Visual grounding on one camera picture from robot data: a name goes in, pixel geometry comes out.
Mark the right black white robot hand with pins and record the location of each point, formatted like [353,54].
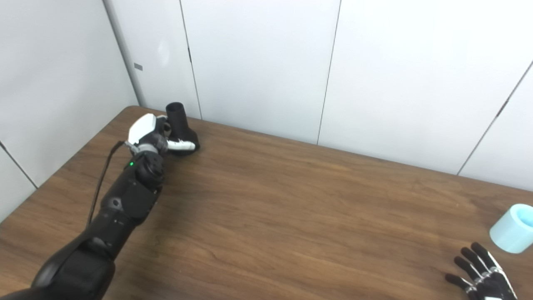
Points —
[485,283]

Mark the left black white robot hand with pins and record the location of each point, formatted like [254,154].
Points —
[143,129]

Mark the black funnel nozzle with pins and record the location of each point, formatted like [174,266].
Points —
[180,121]

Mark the grey wall corner strip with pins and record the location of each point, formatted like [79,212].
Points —
[125,54]

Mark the light blue cylinder cup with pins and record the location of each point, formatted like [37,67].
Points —
[514,231]

